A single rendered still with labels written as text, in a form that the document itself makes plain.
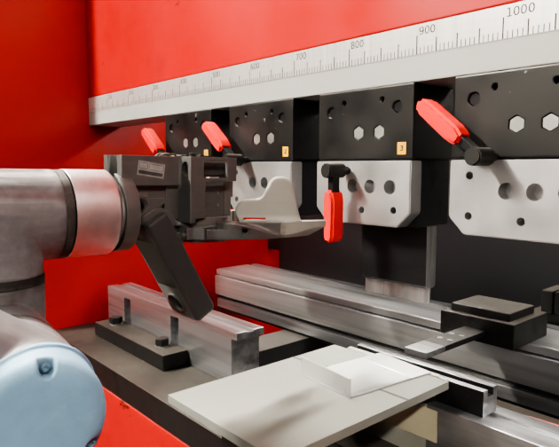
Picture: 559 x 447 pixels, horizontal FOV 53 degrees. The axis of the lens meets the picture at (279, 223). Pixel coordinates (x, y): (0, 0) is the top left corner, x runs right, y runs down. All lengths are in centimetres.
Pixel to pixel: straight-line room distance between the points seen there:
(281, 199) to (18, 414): 32
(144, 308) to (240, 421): 68
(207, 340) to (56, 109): 64
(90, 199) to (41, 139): 88
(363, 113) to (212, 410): 38
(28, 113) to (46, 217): 89
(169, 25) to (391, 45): 51
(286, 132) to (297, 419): 40
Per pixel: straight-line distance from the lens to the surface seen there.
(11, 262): 46
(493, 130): 61
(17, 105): 134
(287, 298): 125
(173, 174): 53
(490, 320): 89
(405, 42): 68
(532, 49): 60
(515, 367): 95
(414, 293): 72
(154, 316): 119
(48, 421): 34
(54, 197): 47
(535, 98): 59
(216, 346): 101
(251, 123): 86
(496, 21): 62
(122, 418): 111
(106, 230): 49
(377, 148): 69
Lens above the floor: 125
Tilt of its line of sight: 6 degrees down
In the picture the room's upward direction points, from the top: straight up
